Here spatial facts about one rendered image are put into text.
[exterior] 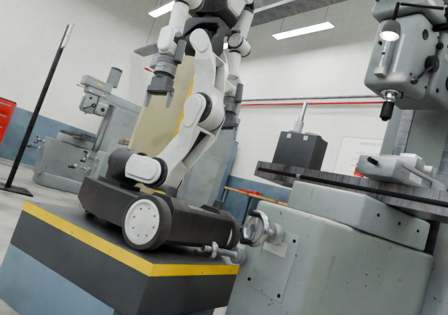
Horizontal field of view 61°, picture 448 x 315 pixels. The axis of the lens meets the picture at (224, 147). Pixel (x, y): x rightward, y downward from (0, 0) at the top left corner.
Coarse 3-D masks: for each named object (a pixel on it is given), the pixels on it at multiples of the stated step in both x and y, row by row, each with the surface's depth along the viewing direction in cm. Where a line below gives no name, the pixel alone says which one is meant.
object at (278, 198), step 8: (240, 192) 744; (248, 192) 726; (256, 192) 727; (280, 192) 730; (224, 200) 781; (248, 200) 820; (272, 200) 671; (280, 200) 727; (240, 224) 772; (240, 232) 813
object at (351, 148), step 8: (344, 144) 693; (352, 144) 679; (360, 144) 666; (368, 144) 654; (376, 144) 642; (344, 152) 687; (352, 152) 674; (360, 152) 661; (368, 152) 649; (376, 152) 637; (336, 160) 694; (344, 160) 681; (352, 160) 668; (336, 168) 689; (344, 168) 676; (352, 168) 663
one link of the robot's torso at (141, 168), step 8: (128, 160) 175; (136, 160) 172; (144, 160) 170; (152, 160) 169; (128, 168) 173; (136, 168) 171; (144, 168) 169; (152, 168) 166; (160, 168) 166; (128, 176) 173; (136, 176) 171; (144, 176) 167; (152, 176) 165
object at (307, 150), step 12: (288, 132) 197; (288, 144) 195; (300, 144) 190; (312, 144) 186; (324, 144) 191; (276, 156) 197; (288, 156) 193; (300, 156) 188; (312, 156) 184; (324, 156) 192; (312, 168) 186
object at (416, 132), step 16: (400, 112) 199; (416, 112) 192; (432, 112) 186; (400, 128) 195; (416, 128) 189; (432, 128) 183; (384, 144) 200; (400, 144) 193; (416, 144) 187; (432, 144) 181; (432, 160) 178; (432, 224) 169; (432, 240) 167; (432, 272) 163; (432, 288) 161; (432, 304) 159
